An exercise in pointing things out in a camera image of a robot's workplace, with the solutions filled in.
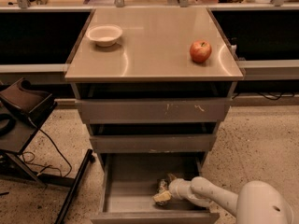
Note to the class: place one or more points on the red apple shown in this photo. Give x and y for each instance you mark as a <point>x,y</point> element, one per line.
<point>200,51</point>

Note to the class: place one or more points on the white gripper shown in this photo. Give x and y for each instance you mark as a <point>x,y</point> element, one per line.
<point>177,188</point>

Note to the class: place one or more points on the black cart leg bar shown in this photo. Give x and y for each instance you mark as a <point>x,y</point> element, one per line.
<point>88,158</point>

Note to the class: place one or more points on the grey drawer cabinet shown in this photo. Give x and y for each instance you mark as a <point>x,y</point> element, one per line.
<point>152,61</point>

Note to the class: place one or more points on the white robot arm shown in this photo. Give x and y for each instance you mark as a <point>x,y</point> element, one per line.
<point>256,203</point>

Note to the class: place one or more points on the grey bottom drawer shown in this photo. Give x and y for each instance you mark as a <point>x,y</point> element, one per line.
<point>131,180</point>

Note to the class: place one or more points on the grey middle drawer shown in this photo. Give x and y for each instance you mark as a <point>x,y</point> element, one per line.
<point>152,143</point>

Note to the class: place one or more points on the green 7up can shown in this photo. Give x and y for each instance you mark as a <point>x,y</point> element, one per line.
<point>162,185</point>

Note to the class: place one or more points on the grey drawer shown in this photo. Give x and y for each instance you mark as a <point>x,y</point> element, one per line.
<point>131,180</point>
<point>129,111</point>
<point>152,143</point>

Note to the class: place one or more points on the grey top drawer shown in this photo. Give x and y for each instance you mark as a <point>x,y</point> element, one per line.
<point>129,111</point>

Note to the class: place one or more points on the white bowl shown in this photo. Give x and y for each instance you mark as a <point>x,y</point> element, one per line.
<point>104,35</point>

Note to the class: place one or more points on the black side cart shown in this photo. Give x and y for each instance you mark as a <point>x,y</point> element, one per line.
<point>25,111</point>

